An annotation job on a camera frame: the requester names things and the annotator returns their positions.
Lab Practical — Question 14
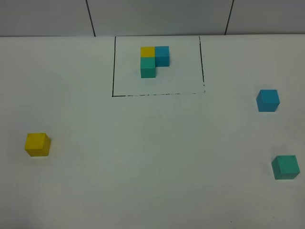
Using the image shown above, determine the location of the green template cube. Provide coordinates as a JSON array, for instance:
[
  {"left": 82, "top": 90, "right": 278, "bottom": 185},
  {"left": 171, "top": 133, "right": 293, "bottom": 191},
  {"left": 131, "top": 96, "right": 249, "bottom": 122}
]
[{"left": 140, "top": 57, "right": 156, "bottom": 78}]

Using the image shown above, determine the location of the white template paper sheet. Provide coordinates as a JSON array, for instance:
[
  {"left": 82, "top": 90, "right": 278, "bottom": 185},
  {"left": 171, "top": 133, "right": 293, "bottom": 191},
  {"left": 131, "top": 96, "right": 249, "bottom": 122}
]
[{"left": 113, "top": 36, "right": 205, "bottom": 96}]

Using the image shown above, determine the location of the blue template cube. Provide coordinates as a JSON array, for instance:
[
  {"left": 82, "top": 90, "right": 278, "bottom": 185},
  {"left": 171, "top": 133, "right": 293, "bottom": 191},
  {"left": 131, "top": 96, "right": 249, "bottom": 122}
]
[{"left": 155, "top": 46, "right": 170, "bottom": 67}]

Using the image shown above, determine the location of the yellow template cube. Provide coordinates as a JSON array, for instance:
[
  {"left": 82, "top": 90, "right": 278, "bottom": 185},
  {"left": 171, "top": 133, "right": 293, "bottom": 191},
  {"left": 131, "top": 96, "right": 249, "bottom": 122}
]
[{"left": 141, "top": 46, "right": 155, "bottom": 58}]

